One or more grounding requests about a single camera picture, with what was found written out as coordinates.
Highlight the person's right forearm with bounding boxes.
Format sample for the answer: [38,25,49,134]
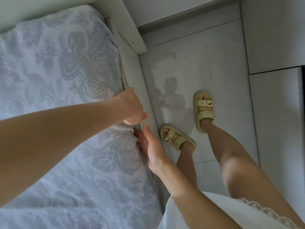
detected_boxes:
[155,162,243,229]

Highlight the person's left hand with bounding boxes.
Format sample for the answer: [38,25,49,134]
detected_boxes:
[112,87,149,126]

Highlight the person's left leg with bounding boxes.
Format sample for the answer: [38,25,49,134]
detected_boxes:
[175,142,199,188]

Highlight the person's right leg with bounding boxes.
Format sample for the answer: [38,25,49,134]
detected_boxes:
[200,119,305,227]

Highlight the person's white shorts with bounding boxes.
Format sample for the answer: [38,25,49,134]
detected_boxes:
[158,191,302,229]

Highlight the person's leg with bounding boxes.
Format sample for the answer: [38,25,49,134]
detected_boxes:
[175,142,199,188]
[200,119,305,227]

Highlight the blue-grey cloth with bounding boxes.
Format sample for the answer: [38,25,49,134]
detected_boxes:
[0,4,164,229]

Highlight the white wardrobe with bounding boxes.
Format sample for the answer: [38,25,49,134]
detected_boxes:
[241,0,305,222]

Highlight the person's right hand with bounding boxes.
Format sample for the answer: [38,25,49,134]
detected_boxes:
[134,123,171,177]

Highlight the beige strap sandal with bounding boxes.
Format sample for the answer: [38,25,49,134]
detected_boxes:
[193,90,216,134]
[159,124,197,152]

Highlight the person's left forearm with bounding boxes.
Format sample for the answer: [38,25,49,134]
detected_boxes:
[0,99,125,208]

